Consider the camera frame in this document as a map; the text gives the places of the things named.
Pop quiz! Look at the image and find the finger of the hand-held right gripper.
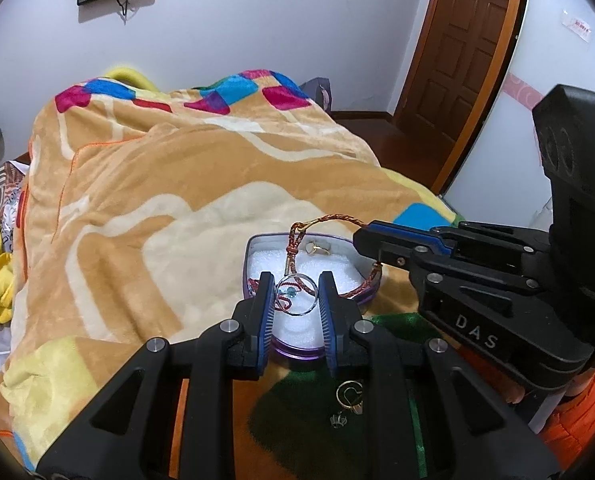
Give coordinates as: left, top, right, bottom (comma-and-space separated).
352, 220, 545, 297
430, 220, 554, 261

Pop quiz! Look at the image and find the orange patterned fleece blanket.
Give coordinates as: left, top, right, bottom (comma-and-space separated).
0, 64, 467, 480

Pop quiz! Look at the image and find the brown wooden door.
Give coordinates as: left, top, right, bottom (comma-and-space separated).
391, 0, 534, 196
395, 0, 517, 161

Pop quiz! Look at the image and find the white wall sticker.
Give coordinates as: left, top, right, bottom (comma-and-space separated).
561, 9, 594, 44

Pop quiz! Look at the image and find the patterned bedsheet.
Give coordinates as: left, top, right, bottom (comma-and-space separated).
0, 159, 31, 257

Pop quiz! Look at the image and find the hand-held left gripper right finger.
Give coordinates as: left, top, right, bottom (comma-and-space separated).
317, 270, 563, 480

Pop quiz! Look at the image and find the red braided bracelet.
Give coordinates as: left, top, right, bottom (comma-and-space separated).
248, 213, 385, 311

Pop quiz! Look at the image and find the person's right forearm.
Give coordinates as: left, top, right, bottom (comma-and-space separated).
456, 344, 595, 472

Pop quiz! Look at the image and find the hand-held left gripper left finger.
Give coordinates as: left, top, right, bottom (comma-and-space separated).
36, 271, 278, 480

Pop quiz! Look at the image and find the silver ring bangle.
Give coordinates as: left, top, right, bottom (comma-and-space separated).
276, 273, 321, 317

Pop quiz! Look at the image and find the grey purple bag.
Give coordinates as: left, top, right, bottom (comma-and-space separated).
297, 77, 334, 112

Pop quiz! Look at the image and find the gold wire ring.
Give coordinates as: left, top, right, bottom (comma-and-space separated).
336, 381, 365, 415

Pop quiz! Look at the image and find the purple tin jewelry box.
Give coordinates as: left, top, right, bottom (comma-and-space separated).
244, 232, 385, 361

